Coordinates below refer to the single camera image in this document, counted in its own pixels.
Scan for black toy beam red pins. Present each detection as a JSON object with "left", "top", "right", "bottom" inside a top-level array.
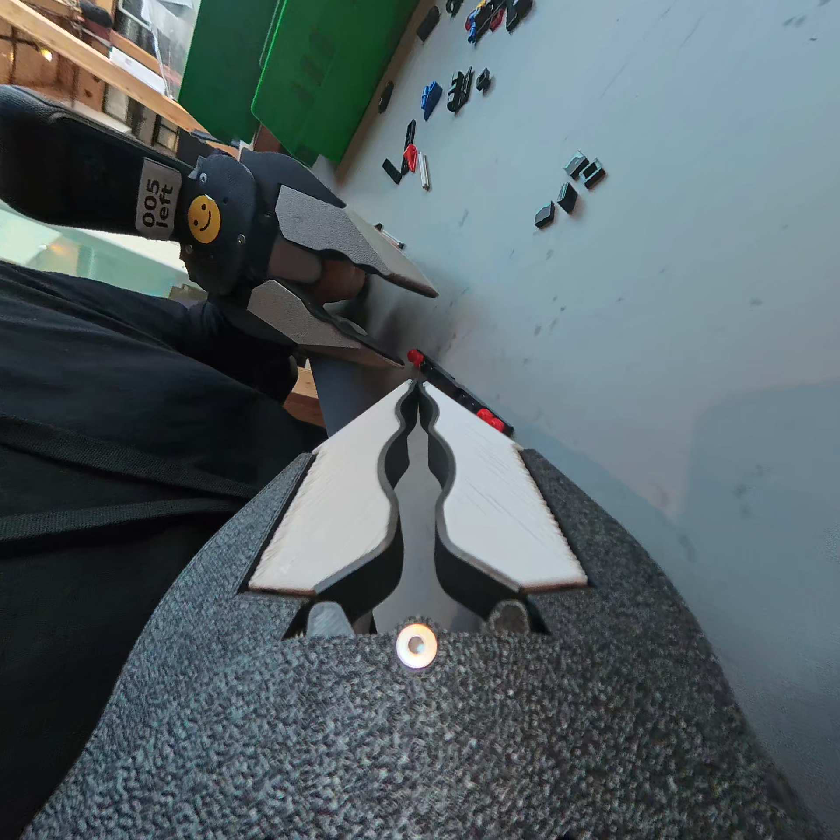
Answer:
[{"left": 406, "top": 348, "right": 515, "bottom": 437}]

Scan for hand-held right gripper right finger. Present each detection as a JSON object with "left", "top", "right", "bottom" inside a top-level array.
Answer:
[{"left": 418, "top": 381, "right": 589, "bottom": 595}]

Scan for wooden shelf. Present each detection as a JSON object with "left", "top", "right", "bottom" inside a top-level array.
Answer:
[{"left": 0, "top": 0, "right": 244, "bottom": 161}]

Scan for grey desk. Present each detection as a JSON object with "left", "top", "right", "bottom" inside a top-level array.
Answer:
[{"left": 308, "top": 0, "right": 840, "bottom": 828}]

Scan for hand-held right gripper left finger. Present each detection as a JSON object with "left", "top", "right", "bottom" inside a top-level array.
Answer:
[{"left": 248, "top": 378, "right": 420, "bottom": 599}]

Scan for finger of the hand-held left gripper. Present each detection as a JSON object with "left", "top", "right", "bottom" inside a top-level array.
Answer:
[
  {"left": 247, "top": 277, "right": 406, "bottom": 370},
  {"left": 273, "top": 184, "right": 441, "bottom": 301}
]

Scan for person's left forearm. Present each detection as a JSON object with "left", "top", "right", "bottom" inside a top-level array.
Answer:
[{"left": 167, "top": 292, "right": 309, "bottom": 404}]

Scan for person's left hand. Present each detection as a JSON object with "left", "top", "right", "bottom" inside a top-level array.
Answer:
[{"left": 317, "top": 259, "right": 367, "bottom": 305}]

